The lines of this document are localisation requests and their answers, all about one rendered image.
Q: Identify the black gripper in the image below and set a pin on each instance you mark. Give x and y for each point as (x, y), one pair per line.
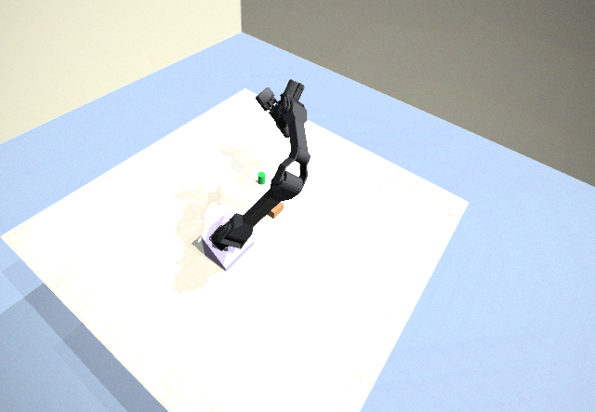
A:
(266, 100)

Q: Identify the tan square block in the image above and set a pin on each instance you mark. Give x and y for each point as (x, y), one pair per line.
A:
(277, 210)

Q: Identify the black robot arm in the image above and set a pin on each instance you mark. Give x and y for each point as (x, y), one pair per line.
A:
(284, 185)

